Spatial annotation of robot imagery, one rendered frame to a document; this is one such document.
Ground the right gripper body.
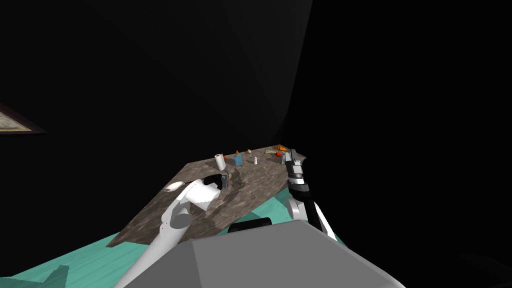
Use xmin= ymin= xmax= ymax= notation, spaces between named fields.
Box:
xmin=284 ymin=158 xmax=305 ymax=180

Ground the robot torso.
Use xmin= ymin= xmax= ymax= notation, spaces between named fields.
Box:
xmin=119 ymin=217 xmax=408 ymax=288

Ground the dark framed wall picture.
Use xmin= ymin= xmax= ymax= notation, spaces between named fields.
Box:
xmin=0 ymin=102 xmax=47 ymax=136

